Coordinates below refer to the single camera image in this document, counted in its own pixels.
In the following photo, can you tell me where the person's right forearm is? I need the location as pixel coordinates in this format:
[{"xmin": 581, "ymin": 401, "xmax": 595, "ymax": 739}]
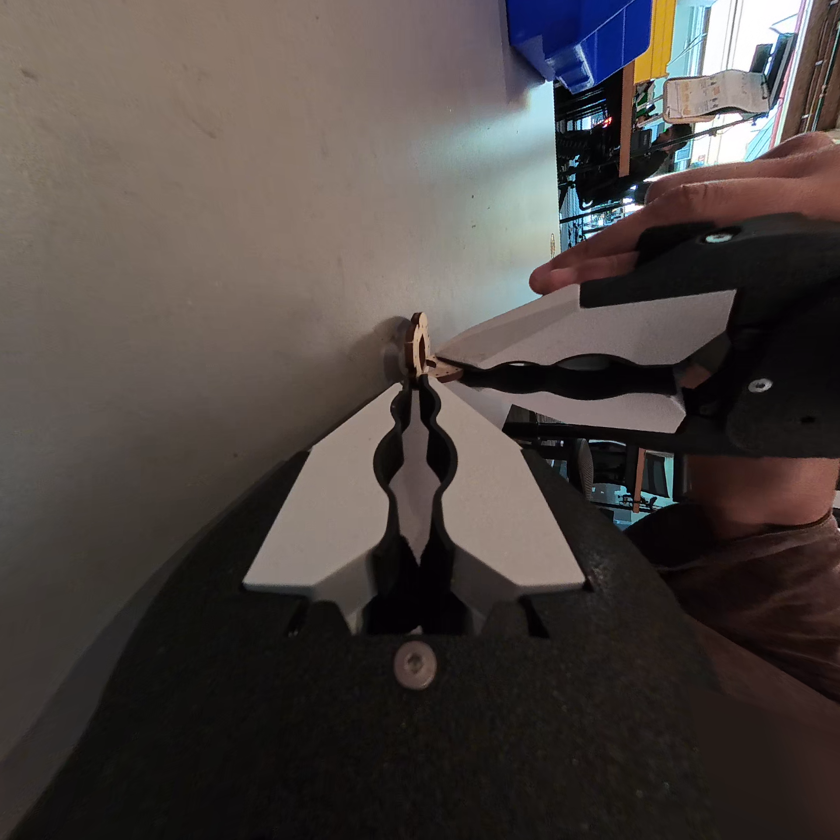
[{"xmin": 684, "ymin": 453, "xmax": 840, "ymax": 534}]

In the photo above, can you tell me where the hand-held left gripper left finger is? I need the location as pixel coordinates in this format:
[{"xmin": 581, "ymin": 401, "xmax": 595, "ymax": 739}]
[{"xmin": 243, "ymin": 384, "xmax": 414, "ymax": 632}]

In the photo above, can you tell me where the cardboard structure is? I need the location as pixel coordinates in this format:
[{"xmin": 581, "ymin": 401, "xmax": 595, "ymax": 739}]
[{"xmin": 661, "ymin": 69, "xmax": 770, "ymax": 124}]

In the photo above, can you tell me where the round wooden gear part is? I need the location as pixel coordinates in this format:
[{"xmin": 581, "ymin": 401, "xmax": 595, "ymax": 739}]
[{"xmin": 399, "ymin": 311, "xmax": 432, "ymax": 383}]

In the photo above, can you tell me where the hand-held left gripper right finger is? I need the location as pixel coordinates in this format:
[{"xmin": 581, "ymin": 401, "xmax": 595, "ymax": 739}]
[{"xmin": 420, "ymin": 377, "xmax": 587, "ymax": 632}]

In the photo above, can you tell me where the black mesh office chair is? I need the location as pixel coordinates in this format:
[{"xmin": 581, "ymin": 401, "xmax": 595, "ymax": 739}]
[{"xmin": 571, "ymin": 438, "xmax": 680, "ymax": 516}]

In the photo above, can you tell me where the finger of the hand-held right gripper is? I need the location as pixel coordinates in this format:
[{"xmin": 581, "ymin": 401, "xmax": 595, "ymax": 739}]
[
  {"xmin": 461, "ymin": 360, "xmax": 688, "ymax": 435},
  {"xmin": 435, "ymin": 283, "xmax": 737, "ymax": 374}
]

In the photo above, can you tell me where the blue plastic bin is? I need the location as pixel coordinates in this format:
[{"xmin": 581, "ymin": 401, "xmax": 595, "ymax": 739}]
[{"xmin": 505, "ymin": 0, "xmax": 655, "ymax": 94}]

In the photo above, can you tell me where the yellow plastic bin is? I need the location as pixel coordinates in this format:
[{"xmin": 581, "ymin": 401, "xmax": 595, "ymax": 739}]
[{"xmin": 633, "ymin": 0, "xmax": 678, "ymax": 84}]

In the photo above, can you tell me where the person's right hand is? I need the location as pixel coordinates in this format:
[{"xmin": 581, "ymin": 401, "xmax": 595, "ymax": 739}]
[{"xmin": 528, "ymin": 131, "xmax": 840, "ymax": 296}]

